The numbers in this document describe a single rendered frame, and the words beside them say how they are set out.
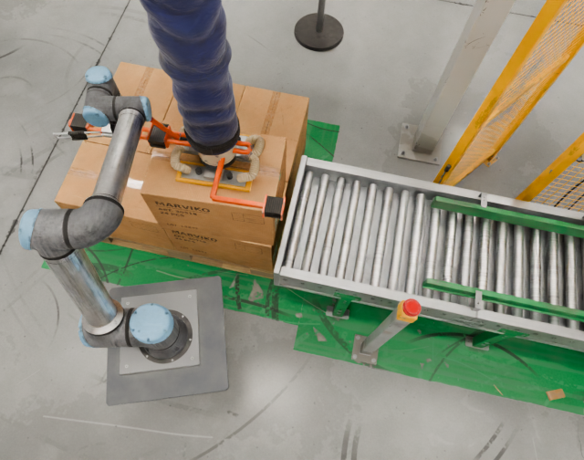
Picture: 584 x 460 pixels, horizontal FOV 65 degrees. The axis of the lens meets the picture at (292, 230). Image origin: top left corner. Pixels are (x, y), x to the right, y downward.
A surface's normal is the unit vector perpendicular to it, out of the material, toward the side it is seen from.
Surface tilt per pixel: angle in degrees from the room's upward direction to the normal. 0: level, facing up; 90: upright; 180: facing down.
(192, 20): 72
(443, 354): 0
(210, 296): 0
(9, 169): 0
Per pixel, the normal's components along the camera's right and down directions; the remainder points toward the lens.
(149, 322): 0.12, -0.41
